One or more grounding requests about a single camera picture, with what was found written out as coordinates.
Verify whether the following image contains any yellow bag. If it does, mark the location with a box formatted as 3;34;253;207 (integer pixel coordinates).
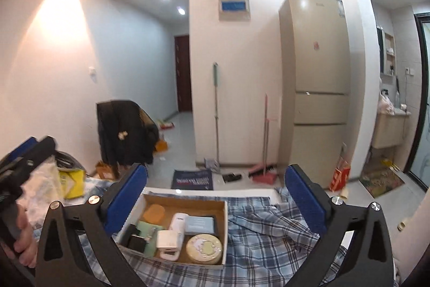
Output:
59;168;86;199

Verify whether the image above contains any wall niche shelf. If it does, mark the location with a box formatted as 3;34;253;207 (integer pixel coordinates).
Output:
383;32;396;76

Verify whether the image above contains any dark red door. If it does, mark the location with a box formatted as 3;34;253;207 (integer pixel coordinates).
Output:
174;34;193;113

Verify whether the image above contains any black framed glass door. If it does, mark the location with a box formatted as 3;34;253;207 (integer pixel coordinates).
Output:
403;13;430;192

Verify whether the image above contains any beige bathroom vanity cabinet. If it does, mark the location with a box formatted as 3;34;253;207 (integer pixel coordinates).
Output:
372;110;410;150

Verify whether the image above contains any white remote control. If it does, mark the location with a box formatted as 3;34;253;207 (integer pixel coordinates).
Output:
158;212;189;261

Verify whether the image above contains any blue-grey box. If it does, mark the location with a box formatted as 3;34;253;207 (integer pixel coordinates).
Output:
185;216;216;235

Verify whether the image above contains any green card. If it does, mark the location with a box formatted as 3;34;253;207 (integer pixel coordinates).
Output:
136;221;158;257

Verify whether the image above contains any beige refrigerator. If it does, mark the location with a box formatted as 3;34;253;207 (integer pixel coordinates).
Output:
278;0;352;188

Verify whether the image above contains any blue plaid shirt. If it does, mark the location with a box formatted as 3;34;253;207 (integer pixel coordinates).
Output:
27;173;350;287

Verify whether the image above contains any small brown carton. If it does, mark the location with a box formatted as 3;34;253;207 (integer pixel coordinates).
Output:
96;161;118;180

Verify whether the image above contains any orange round coaster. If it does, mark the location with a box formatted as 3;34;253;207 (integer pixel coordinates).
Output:
142;204;166;224

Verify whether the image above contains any wooden chair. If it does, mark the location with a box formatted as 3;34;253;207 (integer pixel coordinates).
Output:
112;109;156;180

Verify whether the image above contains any wall electrical panel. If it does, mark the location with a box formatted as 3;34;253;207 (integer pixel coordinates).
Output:
218;0;251;22

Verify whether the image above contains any black square glass tray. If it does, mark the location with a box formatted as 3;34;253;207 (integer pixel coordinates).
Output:
183;215;218;236

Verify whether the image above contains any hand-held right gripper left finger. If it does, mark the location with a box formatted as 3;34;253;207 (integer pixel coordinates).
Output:
35;162;148;287

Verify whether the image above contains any black jacket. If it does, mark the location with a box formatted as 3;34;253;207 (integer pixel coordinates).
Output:
97;100;160;166

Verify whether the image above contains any floral floor mat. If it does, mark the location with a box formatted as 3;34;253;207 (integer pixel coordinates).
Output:
359;169;405;197

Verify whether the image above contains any white square box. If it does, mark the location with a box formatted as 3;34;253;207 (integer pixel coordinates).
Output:
155;230;178;252

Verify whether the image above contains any white plastic bag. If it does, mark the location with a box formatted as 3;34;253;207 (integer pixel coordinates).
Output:
20;159;64;217

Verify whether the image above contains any dark blue doormat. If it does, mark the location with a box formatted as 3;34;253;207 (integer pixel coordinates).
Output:
171;169;214;190

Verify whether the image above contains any black adapter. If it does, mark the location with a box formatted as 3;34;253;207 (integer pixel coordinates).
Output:
127;223;146;252

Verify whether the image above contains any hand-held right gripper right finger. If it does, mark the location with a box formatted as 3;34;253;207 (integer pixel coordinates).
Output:
284;164;396;287

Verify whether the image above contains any red paper bag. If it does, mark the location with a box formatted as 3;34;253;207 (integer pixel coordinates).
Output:
328;156;352;192

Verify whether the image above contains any mop with green handle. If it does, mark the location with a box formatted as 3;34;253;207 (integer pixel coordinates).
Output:
204;62;222;171

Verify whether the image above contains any shallow cardboard box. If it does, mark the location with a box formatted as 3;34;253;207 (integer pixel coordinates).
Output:
115;193;229;270

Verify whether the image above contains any pink plastic bag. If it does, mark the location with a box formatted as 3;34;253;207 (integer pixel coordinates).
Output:
378;90;395;116

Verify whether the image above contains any pink broom and dustpan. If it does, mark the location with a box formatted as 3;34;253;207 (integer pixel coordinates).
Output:
249;93;278;178

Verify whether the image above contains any round yellow cartoon tin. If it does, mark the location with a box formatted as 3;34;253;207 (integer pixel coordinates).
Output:
186;234;223;265

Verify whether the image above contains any person's left hand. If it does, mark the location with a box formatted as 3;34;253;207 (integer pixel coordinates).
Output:
13;206;38;270

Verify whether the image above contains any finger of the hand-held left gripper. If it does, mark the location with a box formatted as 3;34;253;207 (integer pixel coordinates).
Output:
17;136;57;170
0;136;38;170

